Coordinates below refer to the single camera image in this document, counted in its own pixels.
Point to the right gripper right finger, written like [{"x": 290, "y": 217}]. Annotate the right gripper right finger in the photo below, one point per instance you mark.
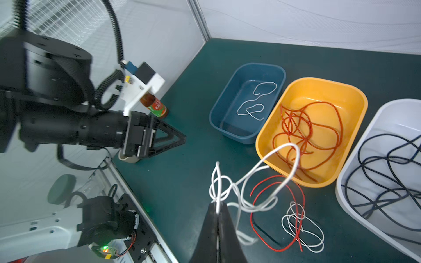
[{"x": 229, "y": 250}]

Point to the white plastic bin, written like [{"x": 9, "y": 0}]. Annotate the white plastic bin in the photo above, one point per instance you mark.
[{"x": 380, "y": 183}]

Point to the sauce bottle yellow cap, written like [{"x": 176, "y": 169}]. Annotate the sauce bottle yellow cap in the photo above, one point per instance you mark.
[{"x": 155, "y": 106}]

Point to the yellow plastic bin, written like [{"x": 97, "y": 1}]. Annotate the yellow plastic bin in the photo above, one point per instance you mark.
[{"x": 317, "y": 119}]

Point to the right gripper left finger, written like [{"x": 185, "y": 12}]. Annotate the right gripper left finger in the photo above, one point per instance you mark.
[{"x": 206, "y": 249}]

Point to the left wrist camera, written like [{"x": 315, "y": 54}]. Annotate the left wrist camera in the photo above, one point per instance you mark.
[{"x": 142, "y": 79}]

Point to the blue plastic bin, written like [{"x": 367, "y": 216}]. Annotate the blue plastic bin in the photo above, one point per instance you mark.
[{"x": 247, "y": 100}]

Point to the green table mat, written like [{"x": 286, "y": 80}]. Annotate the green table mat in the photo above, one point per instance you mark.
[{"x": 173, "y": 186}]

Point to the beige ceramic mug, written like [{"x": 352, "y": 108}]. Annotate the beige ceramic mug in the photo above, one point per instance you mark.
[{"x": 127, "y": 159}]

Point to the green round lid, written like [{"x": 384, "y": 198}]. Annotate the green round lid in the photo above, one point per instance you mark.
[{"x": 61, "y": 189}]

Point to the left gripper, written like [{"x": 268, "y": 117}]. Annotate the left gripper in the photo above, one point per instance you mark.
[{"x": 141, "y": 141}]

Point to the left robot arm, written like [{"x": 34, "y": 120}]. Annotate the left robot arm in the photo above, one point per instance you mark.
[{"x": 46, "y": 90}]

